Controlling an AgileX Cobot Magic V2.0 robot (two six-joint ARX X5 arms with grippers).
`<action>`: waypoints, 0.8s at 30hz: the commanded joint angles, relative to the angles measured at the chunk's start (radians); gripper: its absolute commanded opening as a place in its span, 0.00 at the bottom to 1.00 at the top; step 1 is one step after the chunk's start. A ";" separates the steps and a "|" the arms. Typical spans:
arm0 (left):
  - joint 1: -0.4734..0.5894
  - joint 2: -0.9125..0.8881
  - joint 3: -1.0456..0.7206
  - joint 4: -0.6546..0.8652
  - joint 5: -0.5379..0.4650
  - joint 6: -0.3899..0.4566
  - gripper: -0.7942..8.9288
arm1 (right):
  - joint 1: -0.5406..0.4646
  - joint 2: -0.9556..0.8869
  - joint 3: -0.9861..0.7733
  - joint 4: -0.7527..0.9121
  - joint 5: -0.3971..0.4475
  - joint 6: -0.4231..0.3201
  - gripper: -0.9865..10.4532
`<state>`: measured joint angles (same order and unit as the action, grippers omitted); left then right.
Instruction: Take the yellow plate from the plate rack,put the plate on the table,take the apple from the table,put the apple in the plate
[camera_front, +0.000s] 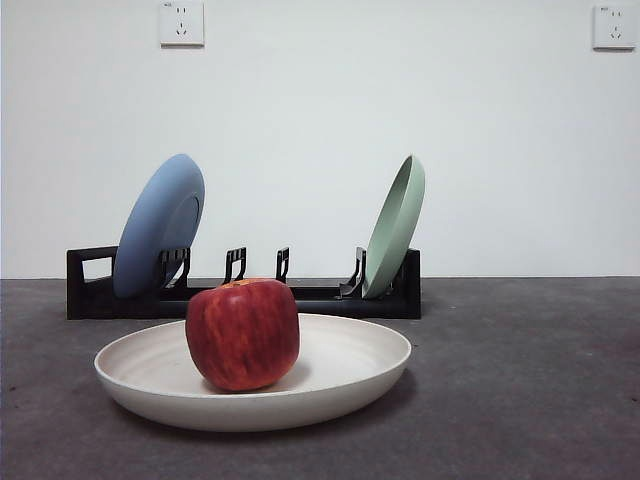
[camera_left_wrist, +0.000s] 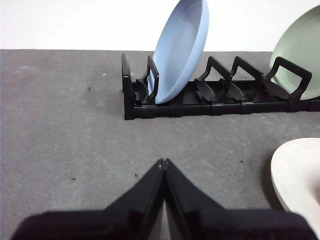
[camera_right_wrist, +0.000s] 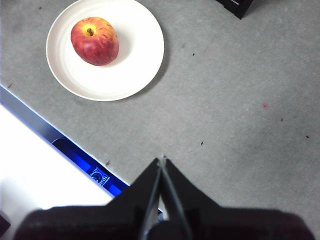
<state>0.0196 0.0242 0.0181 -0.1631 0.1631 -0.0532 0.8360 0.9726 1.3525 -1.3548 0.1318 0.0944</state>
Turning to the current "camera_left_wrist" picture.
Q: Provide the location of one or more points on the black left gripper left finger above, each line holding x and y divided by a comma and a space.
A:
105, 225

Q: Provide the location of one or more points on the black plastic plate rack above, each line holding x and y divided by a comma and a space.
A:
190, 110

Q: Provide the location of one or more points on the cream yellow plate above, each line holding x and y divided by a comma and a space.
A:
297, 170

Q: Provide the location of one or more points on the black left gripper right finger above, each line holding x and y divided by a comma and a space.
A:
225, 225

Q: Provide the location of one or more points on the blue plate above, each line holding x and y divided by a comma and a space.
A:
180, 50

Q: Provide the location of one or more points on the green plate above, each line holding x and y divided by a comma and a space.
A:
300, 42

